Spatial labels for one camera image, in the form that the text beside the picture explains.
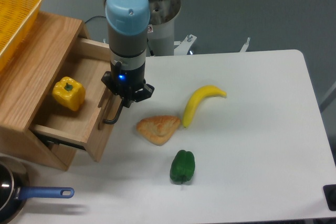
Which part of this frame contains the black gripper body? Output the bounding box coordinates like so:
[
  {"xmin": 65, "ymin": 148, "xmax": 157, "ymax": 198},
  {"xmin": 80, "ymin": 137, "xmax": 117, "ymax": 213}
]
[{"xmin": 110, "ymin": 63, "xmax": 145, "ymax": 94}]

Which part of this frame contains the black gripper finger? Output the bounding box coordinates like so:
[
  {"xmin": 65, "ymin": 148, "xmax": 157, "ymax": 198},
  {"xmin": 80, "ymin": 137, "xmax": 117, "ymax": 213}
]
[
  {"xmin": 101, "ymin": 71, "xmax": 129, "ymax": 108},
  {"xmin": 127, "ymin": 83, "xmax": 154, "ymax": 108}
]

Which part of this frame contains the wooden top drawer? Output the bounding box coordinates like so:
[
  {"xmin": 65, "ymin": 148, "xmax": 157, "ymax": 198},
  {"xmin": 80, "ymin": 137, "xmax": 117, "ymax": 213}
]
[{"xmin": 30, "ymin": 38, "xmax": 121, "ymax": 162}]

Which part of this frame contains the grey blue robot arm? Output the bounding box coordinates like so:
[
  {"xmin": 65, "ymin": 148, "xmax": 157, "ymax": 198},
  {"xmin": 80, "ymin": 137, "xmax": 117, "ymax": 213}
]
[{"xmin": 102, "ymin": 0, "xmax": 167, "ymax": 108}]

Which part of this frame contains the wooden drawer cabinet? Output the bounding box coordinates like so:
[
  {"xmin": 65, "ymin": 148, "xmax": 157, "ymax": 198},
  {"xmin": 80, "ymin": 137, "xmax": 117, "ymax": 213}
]
[{"xmin": 1, "ymin": 12, "xmax": 89, "ymax": 170}]

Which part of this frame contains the yellow bell pepper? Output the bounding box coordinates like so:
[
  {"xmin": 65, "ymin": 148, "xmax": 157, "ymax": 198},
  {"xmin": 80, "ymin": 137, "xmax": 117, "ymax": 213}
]
[{"xmin": 52, "ymin": 77, "xmax": 86, "ymax": 111}]

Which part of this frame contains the toasted bread pastry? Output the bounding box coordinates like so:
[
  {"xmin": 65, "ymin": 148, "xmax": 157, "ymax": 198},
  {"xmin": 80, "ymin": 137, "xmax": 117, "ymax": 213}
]
[{"xmin": 136, "ymin": 115, "xmax": 181, "ymax": 146}]

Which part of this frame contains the yellow banana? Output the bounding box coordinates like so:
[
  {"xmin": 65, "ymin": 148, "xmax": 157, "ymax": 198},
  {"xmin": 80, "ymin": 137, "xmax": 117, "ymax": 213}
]
[{"xmin": 182, "ymin": 85, "xmax": 227, "ymax": 128}]

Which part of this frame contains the green bell pepper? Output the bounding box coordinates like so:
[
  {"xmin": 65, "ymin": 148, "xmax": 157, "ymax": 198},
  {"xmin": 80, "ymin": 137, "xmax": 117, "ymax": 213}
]
[{"xmin": 170, "ymin": 150, "xmax": 195, "ymax": 184}]

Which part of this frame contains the yellow plastic basket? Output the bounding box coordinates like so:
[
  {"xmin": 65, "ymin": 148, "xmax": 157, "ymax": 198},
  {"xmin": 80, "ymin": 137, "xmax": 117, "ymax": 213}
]
[{"xmin": 1, "ymin": 0, "xmax": 43, "ymax": 70}]

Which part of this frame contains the black corner clamp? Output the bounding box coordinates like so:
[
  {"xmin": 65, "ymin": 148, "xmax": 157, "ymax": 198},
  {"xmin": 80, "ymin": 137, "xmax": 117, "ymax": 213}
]
[{"xmin": 323, "ymin": 184, "xmax": 336, "ymax": 211}]

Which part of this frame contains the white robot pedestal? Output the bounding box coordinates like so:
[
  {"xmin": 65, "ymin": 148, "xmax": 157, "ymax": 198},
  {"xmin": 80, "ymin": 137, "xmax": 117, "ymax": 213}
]
[{"xmin": 145, "ymin": 0, "xmax": 197, "ymax": 57}]

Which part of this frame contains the black floor cable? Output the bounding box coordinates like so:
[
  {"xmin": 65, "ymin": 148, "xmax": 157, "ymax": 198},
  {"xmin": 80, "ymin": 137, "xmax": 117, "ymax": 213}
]
[{"xmin": 84, "ymin": 15, "xmax": 107, "ymax": 25}]

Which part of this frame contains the white table bracket right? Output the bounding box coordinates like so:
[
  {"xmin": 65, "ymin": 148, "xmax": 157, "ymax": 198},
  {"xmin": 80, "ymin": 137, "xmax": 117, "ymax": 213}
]
[{"xmin": 239, "ymin": 37, "xmax": 250, "ymax": 53}]

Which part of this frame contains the black pan blue handle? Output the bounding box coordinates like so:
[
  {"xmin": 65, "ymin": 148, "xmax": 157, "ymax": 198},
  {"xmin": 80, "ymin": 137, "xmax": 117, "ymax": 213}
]
[{"xmin": 1, "ymin": 157, "xmax": 75, "ymax": 223}]

